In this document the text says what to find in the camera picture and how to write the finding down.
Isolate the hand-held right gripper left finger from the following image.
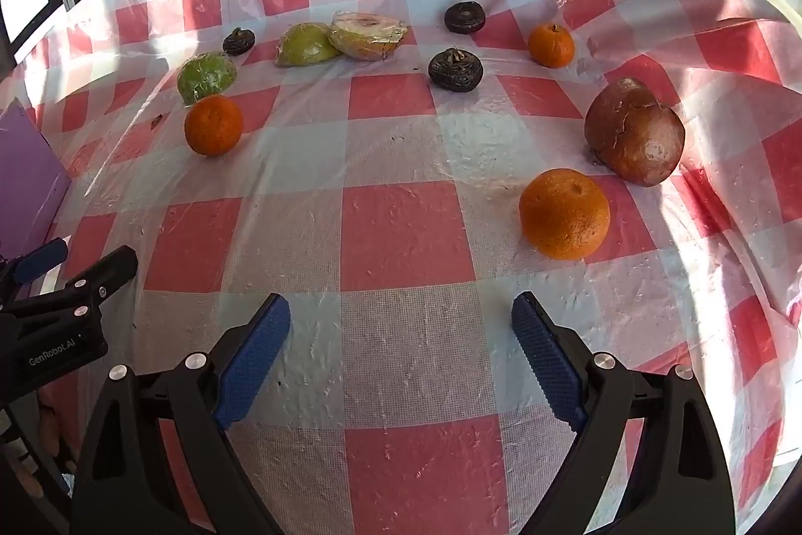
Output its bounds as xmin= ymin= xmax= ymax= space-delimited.
xmin=70 ymin=293 xmax=292 ymax=535

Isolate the flat dark water chestnut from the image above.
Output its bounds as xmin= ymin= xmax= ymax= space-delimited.
xmin=444 ymin=2 xmax=488 ymax=35

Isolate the wrapped sliced bread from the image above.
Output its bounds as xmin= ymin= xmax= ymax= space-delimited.
xmin=329 ymin=11 xmax=410 ymax=62

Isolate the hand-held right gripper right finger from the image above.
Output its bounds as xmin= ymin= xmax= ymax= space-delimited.
xmin=510 ymin=290 xmax=734 ymax=535

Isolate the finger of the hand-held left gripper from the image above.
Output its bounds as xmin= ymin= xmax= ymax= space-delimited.
xmin=0 ymin=245 xmax=139 ymax=326
xmin=0 ymin=237 xmax=70 ymax=291

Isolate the yellow-green pear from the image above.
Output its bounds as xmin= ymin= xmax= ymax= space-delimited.
xmin=275 ymin=22 xmax=342 ymax=68

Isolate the brown cracked round fruit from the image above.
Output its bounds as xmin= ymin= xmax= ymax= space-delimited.
xmin=584 ymin=77 xmax=686 ymax=188

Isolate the large dark water chestnut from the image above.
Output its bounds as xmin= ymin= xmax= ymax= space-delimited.
xmin=428 ymin=47 xmax=483 ymax=93

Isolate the purple cardboard box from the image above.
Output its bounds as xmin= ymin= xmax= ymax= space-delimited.
xmin=0 ymin=104 xmax=72 ymax=260

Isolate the small dark water chestnut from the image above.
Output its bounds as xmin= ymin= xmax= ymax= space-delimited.
xmin=222 ymin=27 xmax=256 ymax=57

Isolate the wrapped green apple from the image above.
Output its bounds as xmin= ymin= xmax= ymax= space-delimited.
xmin=176 ymin=54 xmax=239 ymax=106

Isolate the large orange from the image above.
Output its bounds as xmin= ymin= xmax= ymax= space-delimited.
xmin=519 ymin=168 xmax=611 ymax=261

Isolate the red white checkered tablecloth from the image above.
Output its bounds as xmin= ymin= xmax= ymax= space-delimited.
xmin=0 ymin=0 xmax=802 ymax=535

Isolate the small orange with stem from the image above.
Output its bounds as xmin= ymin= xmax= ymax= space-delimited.
xmin=527 ymin=23 xmax=576 ymax=69

